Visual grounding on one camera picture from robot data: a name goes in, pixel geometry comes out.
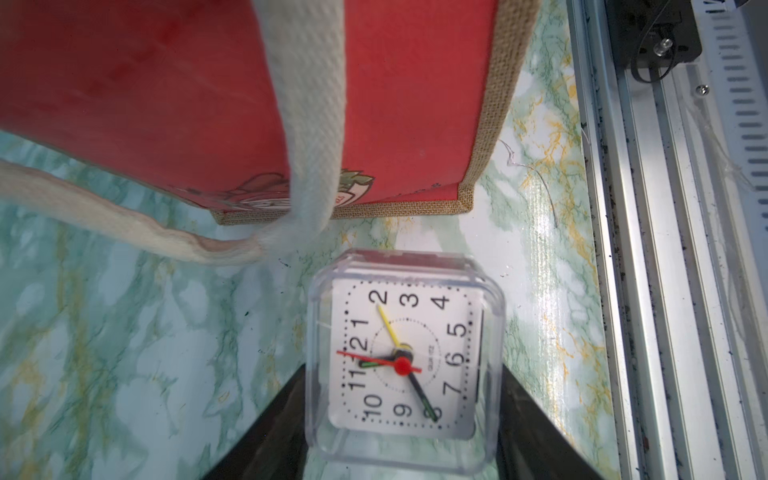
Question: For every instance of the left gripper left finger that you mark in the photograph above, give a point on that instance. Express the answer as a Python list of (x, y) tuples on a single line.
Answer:
[(275, 446)]

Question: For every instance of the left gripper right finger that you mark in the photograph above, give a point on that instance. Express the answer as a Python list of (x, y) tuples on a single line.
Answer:
[(529, 445)]

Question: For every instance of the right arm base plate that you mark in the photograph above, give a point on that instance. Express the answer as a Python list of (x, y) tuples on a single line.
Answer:
[(650, 38)]

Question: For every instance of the small clear square clock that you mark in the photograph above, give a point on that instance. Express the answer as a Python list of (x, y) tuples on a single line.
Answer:
[(404, 361)]

